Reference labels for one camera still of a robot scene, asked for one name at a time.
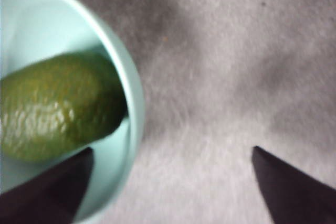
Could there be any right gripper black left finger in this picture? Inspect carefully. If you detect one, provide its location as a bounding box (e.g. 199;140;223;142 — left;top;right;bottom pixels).
0;147;95;224

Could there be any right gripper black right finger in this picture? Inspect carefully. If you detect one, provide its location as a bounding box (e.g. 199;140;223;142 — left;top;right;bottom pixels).
251;145;336;224

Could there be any green avocado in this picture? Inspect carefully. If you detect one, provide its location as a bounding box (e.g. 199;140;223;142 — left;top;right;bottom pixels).
0;50;129;163

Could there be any teal ceramic bowl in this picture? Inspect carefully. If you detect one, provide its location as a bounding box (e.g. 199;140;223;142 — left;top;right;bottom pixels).
0;0;145;224

